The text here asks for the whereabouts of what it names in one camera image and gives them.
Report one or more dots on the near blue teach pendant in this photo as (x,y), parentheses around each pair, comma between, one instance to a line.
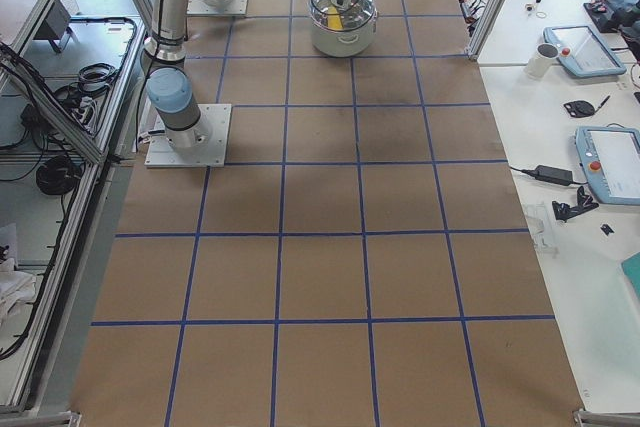
(610,160)

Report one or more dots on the pale green cooking pot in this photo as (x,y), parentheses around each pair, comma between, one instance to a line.
(342,44)

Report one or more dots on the blue teach pendant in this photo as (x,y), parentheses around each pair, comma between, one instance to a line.
(610,160)
(589,55)

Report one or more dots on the black pen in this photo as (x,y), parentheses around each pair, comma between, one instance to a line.
(604,101)

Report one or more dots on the white mug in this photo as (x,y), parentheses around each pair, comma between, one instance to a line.
(541,60)

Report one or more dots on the glass pot lid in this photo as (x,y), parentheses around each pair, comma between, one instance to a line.
(355,14)

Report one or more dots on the far blue teach pendant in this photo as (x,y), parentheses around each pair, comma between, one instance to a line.
(589,55)

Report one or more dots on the yellow corn cob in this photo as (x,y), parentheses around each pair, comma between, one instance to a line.
(334,21)

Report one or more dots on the brown paper table cover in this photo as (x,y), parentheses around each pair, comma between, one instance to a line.
(362,259)

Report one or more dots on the black power brick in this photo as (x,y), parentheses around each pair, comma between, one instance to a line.
(553,175)

